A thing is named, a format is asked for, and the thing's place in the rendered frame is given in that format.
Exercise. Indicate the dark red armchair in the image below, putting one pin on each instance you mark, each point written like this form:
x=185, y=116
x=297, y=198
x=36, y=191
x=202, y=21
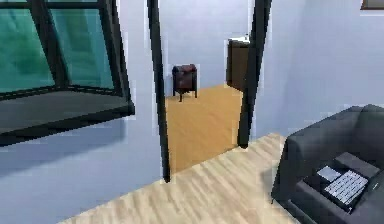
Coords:
x=184, y=80

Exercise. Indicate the dark brown cupboard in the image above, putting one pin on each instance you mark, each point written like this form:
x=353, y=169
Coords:
x=238, y=63

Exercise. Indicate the dark grey sofa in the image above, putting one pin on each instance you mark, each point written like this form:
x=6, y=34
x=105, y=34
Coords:
x=310, y=146

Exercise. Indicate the black framed window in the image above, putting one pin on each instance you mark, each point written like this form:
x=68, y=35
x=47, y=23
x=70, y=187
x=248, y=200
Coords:
x=50, y=110

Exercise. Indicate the black door frame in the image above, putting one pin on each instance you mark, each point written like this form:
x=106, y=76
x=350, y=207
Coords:
x=159, y=100

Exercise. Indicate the dark framed wall picture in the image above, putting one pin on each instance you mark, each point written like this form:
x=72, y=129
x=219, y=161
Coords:
x=372, y=4

